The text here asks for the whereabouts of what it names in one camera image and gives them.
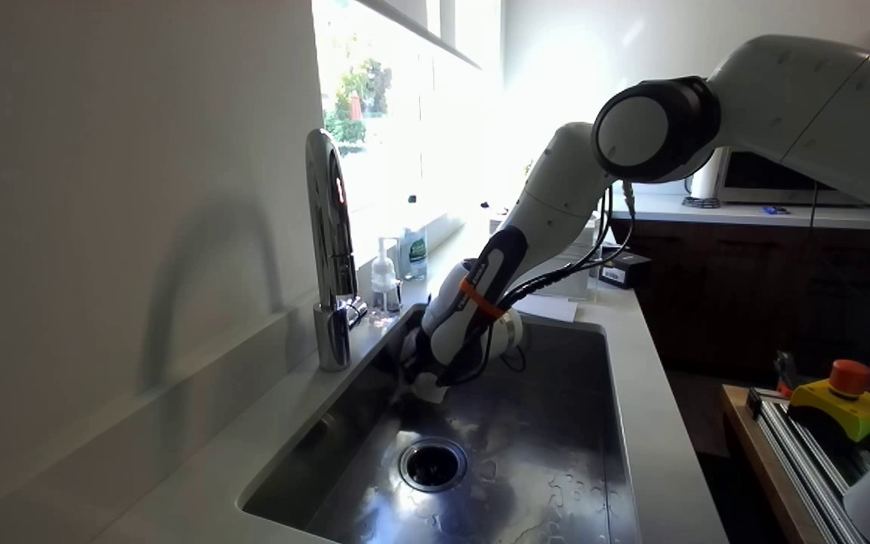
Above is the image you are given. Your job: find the small white object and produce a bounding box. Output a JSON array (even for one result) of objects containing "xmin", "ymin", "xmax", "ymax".
[{"xmin": 412, "ymin": 372, "xmax": 449, "ymax": 404}]

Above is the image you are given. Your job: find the chrome tap lever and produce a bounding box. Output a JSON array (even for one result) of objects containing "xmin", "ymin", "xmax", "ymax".
[{"xmin": 340, "ymin": 296, "xmax": 369, "ymax": 329}]

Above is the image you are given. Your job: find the clear soap pump bottle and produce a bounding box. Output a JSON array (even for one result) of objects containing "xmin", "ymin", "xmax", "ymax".
[{"xmin": 369, "ymin": 236, "xmax": 404, "ymax": 319}]

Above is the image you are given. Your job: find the dish soap bottle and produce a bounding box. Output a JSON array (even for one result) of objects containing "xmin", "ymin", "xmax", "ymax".
[{"xmin": 399, "ymin": 195, "xmax": 429, "ymax": 283}]

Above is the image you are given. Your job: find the white paper sheet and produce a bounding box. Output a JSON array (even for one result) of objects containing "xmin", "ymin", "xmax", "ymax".
[{"xmin": 514, "ymin": 293, "xmax": 580, "ymax": 324}]

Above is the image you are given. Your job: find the steel sink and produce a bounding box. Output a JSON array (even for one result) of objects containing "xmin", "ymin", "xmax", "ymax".
[{"xmin": 239, "ymin": 302, "xmax": 641, "ymax": 544}]

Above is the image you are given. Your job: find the chrome tap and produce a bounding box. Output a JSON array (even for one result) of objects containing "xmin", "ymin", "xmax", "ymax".
[{"xmin": 305, "ymin": 128, "xmax": 369, "ymax": 372}]

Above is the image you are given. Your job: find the small black box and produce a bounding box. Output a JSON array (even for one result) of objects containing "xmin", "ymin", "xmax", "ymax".
[{"xmin": 599, "ymin": 249, "xmax": 653, "ymax": 290}]

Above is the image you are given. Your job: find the window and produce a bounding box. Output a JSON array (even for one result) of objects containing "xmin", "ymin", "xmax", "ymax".
[{"xmin": 313, "ymin": 0, "xmax": 504, "ymax": 227}]

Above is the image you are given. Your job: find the dark wooden cabinet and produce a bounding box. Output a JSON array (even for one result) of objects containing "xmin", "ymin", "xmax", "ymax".
[{"xmin": 612, "ymin": 218, "xmax": 870, "ymax": 380}]

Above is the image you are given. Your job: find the paper towel roll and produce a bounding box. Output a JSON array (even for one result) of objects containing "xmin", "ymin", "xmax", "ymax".
[{"xmin": 690, "ymin": 148, "xmax": 730, "ymax": 201}]

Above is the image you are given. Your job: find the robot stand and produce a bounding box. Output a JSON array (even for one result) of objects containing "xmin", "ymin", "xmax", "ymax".
[{"xmin": 722, "ymin": 383, "xmax": 870, "ymax": 544}]

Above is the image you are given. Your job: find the red and black tool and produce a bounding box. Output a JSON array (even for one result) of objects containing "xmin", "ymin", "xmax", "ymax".
[{"xmin": 774, "ymin": 351, "xmax": 799, "ymax": 399}]

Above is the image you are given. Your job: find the microwave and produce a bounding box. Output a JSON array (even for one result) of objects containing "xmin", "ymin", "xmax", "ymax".
[{"xmin": 714, "ymin": 147, "xmax": 870, "ymax": 207}]

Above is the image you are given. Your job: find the yellow emergency stop button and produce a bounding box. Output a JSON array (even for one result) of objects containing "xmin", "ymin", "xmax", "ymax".
[{"xmin": 786, "ymin": 360, "xmax": 870, "ymax": 444}]

